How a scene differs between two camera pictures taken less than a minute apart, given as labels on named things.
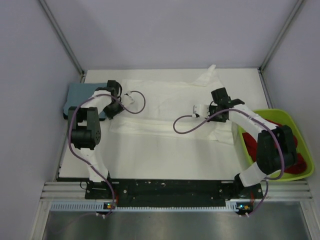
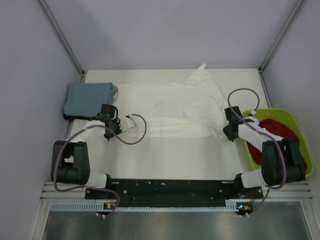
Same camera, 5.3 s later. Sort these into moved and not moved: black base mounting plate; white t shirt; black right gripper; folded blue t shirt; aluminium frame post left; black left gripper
Moved: white t shirt; black right gripper; black left gripper
Not moved: black base mounting plate; aluminium frame post left; folded blue t shirt
